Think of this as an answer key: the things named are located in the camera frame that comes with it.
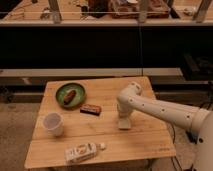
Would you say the long wooden bench shelf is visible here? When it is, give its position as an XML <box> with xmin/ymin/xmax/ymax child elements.
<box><xmin>0</xmin><ymin>68</ymin><xmax>182</xmax><ymax>77</ymax></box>

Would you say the green plate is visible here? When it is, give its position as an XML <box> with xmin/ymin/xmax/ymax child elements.
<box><xmin>55</xmin><ymin>83</ymin><xmax>86</xmax><ymax>109</ymax></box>

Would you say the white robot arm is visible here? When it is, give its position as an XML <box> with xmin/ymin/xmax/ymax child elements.
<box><xmin>117</xmin><ymin>82</ymin><xmax>213</xmax><ymax>171</ymax></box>

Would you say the black floor cable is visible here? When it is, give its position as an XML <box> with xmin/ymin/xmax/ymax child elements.
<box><xmin>169</xmin><ymin>123</ymin><xmax>201</xmax><ymax>171</ymax></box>

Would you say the white sponge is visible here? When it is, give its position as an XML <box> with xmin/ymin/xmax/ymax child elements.
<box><xmin>118</xmin><ymin>118</ymin><xmax>131</xmax><ymax>130</ymax></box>

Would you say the brown chocolate bar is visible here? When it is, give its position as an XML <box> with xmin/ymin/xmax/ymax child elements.
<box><xmin>80</xmin><ymin>104</ymin><xmax>101</xmax><ymax>116</ymax></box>

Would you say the white plastic cup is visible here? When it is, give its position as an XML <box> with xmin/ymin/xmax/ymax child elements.
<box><xmin>43</xmin><ymin>113</ymin><xmax>63</xmax><ymax>137</ymax></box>

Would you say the brown pastry on plate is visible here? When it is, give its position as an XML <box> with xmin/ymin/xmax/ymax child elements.
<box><xmin>63</xmin><ymin>90</ymin><xmax>76</xmax><ymax>105</ymax></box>

